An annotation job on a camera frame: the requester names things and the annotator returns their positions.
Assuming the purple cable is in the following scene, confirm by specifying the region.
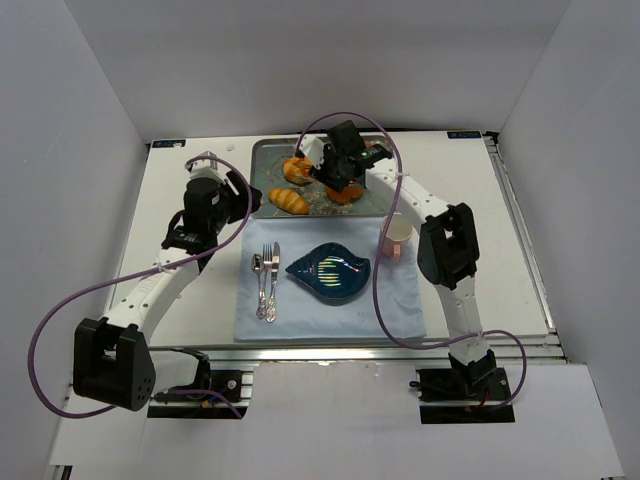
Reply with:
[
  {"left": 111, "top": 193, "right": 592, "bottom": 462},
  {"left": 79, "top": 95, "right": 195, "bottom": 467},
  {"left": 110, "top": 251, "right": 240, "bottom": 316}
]
[
  {"left": 28, "top": 155, "right": 254, "bottom": 420},
  {"left": 294, "top": 112, "right": 527, "bottom": 411}
]

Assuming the round striped bread bun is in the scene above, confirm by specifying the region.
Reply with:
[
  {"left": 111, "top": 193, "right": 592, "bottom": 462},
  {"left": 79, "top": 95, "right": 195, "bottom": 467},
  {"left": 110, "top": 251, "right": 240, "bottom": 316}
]
[{"left": 282, "top": 157, "right": 313, "bottom": 186}]

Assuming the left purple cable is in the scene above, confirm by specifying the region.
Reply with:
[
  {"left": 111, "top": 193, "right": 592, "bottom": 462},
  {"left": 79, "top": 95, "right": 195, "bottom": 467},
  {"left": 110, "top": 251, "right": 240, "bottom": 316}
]
[{"left": 28, "top": 155, "right": 254, "bottom": 420}]

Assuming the aluminium frame rail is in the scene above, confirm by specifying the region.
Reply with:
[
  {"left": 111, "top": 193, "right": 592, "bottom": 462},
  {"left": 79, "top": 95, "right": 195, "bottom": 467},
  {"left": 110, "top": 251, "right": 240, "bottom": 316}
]
[{"left": 149, "top": 342, "right": 571, "bottom": 364}]

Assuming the silver spoon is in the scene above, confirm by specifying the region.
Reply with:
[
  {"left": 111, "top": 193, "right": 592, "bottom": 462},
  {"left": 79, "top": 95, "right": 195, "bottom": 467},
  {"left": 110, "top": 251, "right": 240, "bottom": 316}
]
[{"left": 251, "top": 253, "right": 265, "bottom": 319}]

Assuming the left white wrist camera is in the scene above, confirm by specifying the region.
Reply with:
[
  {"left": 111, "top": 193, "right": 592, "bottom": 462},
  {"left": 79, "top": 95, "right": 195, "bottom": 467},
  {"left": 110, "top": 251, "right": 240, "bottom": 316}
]
[{"left": 184, "top": 151, "right": 224, "bottom": 183}]

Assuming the silver fork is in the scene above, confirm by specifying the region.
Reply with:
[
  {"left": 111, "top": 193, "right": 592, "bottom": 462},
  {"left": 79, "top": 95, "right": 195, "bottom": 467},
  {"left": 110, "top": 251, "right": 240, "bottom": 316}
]
[{"left": 259, "top": 243, "right": 272, "bottom": 319}]

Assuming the floral metal tray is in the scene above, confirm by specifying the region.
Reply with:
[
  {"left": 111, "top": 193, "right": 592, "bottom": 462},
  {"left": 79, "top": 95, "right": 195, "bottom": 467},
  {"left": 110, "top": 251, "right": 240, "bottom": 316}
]
[{"left": 250, "top": 138, "right": 389, "bottom": 219}]

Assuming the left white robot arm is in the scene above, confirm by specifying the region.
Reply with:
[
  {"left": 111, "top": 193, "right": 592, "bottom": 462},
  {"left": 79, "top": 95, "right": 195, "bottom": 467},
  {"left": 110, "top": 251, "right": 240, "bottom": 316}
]
[{"left": 73, "top": 172, "right": 262, "bottom": 411}]

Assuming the silver table knife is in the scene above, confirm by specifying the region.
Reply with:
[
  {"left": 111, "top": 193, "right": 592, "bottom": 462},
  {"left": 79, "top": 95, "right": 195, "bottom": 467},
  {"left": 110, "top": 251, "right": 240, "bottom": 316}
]
[{"left": 266, "top": 242, "right": 280, "bottom": 323}]

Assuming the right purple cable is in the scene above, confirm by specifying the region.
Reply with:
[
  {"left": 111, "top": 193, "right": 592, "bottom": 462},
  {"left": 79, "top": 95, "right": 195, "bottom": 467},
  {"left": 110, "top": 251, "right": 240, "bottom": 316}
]
[{"left": 294, "top": 112, "right": 527, "bottom": 411}]

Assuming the pink mug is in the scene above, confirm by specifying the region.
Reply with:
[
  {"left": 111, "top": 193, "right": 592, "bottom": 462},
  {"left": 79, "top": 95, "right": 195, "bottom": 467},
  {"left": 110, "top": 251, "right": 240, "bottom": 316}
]
[{"left": 380, "top": 212, "right": 413, "bottom": 261}]

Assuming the dark blue leaf plate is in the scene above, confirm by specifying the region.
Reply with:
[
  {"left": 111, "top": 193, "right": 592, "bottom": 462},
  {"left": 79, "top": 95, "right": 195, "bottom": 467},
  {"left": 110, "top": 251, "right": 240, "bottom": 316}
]
[{"left": 285, "top": 242, "right": 372, "bottom": 302}]

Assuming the orange cylindrical cake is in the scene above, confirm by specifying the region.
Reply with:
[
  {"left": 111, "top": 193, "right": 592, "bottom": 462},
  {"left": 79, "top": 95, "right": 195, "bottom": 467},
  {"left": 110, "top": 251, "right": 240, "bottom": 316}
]
[{"left": 325, "top": 186, "right": 364, "bottom": 205}]

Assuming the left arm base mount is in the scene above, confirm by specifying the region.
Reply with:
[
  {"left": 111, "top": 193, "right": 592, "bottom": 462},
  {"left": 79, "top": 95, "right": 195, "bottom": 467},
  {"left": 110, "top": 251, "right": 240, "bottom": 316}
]
[{"left": 147, "top": 369, "right": 253, "bottom": 420}]

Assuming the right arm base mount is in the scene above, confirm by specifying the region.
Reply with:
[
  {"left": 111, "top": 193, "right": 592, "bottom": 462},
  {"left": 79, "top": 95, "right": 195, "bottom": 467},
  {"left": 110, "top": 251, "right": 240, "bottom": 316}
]
[{"left": 409, "top": 368, "right": 515, "bottom": 425}]

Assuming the light blue cloth mat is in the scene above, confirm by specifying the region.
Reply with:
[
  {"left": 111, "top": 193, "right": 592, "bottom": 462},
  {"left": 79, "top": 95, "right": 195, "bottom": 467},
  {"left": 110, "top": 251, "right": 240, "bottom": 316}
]
[{"left": 234, "top": 216, "right": 427, "bottom": 343}]

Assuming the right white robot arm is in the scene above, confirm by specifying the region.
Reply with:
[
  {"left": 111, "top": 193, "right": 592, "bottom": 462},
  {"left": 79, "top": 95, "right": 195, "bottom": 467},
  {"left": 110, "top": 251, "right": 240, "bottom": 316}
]
[{"left": 295, "top": 120, "right": 496, "bottom": 384}]

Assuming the striped croissant bread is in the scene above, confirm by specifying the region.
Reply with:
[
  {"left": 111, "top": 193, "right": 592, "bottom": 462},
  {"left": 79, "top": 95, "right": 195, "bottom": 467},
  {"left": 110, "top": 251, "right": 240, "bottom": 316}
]
[{"left": 268, "top": 188, "right": 309, "bottom": 215}]

